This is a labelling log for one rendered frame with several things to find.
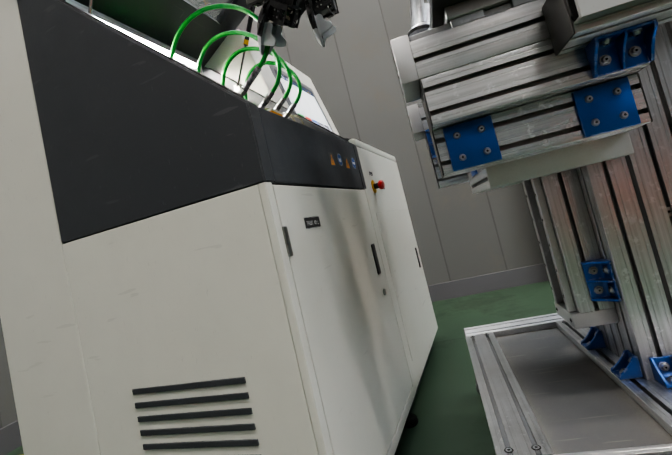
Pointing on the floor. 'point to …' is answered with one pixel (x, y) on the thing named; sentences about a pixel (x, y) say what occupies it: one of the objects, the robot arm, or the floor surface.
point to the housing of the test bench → (35, 269)
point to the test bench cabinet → (200, 334)
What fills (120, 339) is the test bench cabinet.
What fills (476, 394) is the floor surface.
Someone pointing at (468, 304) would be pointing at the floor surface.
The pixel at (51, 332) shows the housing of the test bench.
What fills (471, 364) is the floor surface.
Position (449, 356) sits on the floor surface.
